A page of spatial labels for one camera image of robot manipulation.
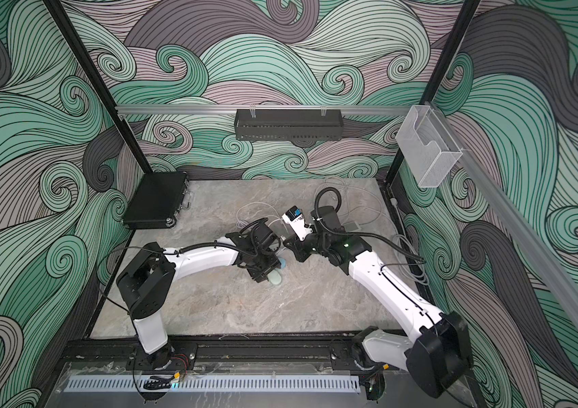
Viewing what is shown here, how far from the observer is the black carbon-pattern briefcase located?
1.02 m

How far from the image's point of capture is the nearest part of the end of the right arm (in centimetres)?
57

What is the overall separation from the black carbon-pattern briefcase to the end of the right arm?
61 centimetres
